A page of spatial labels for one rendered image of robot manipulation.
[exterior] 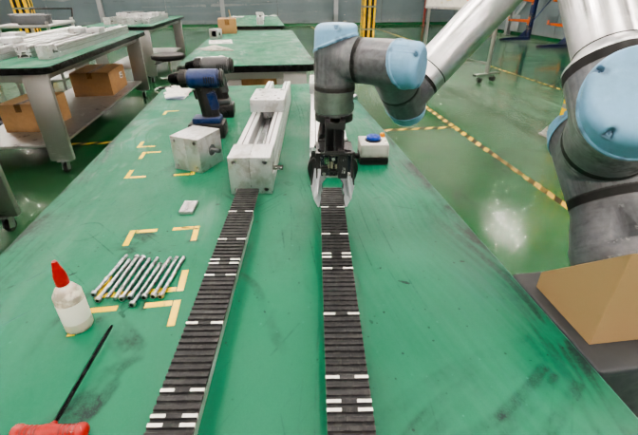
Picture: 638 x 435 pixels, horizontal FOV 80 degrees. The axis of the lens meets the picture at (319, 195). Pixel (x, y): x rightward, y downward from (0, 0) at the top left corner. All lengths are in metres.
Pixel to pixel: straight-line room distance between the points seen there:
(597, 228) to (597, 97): 0.20
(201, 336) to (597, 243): 0.55
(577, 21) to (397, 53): 0.24
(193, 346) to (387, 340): 0.26
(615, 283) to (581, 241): 0.08
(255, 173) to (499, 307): 0.57
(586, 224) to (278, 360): 0.47
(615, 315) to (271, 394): 0.46
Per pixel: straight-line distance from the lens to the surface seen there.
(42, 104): 3.31
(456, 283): 0.70
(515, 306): 0.69
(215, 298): 0.61
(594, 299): 0.65
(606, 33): 0.62
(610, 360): 0.68
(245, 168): 0.91
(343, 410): 0.48
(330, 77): 0.69
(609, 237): 0.65
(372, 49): 0.66
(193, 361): 0.53
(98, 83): 4.79
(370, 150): 1.08
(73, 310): 0.65
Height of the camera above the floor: 1.21
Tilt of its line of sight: 28 degrees down
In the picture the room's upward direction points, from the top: straight up
